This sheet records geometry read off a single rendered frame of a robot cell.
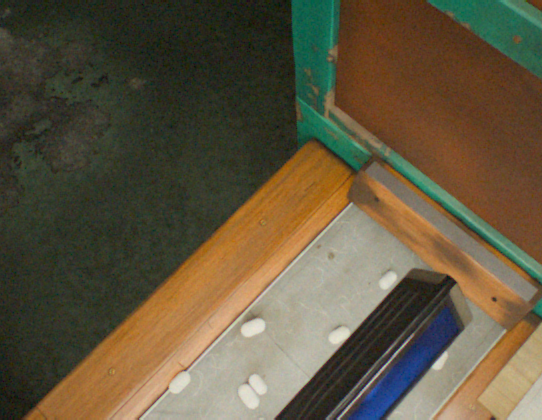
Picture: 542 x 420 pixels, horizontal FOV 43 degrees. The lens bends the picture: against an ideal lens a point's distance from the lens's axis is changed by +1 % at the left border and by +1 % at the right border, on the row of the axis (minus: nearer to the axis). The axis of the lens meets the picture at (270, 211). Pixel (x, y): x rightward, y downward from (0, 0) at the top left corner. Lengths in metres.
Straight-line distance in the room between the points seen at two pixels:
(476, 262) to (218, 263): 0.38
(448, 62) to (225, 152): 1.28
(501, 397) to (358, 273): 0.26
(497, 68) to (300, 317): 0.50
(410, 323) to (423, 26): 0.31
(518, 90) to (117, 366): 0.66
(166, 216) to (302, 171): 0.89
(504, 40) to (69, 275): 1.49
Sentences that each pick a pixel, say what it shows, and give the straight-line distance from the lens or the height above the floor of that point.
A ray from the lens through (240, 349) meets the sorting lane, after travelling 1.04.
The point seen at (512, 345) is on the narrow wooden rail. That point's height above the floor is 0.76.
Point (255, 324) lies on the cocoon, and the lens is 1.02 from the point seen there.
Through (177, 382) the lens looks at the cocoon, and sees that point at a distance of 1.02.
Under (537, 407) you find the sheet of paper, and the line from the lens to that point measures 1.03.
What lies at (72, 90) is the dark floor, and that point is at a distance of 2.19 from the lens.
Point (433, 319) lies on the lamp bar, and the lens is 0.68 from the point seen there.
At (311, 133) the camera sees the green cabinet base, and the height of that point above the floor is 0.76.
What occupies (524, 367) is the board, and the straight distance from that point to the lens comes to 1.03.
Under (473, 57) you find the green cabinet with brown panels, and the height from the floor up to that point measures 1.16.
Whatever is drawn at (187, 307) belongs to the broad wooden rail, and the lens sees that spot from 1.04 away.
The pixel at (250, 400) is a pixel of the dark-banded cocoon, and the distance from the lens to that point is 1.01.
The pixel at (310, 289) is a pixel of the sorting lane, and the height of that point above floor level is 0.74.
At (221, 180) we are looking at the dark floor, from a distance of 1.94.
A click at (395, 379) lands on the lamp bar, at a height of 1.08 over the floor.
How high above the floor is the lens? 1.76
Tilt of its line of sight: 68 degrees down
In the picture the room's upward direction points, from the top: 9 degrees counter-clockwise
